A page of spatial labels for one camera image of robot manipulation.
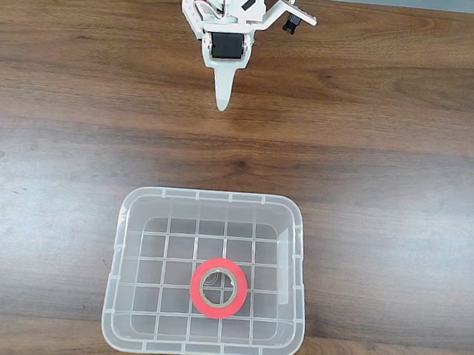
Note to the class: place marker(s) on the red tape roll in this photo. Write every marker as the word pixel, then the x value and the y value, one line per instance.
pixel 194 289

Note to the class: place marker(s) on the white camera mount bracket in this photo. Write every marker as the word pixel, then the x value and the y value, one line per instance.
pixel 274 13

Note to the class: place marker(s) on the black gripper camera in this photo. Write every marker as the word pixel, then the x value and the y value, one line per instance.
pixel 291 23

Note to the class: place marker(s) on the clear plastic box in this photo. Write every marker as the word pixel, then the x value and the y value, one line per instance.
pixel 148 269

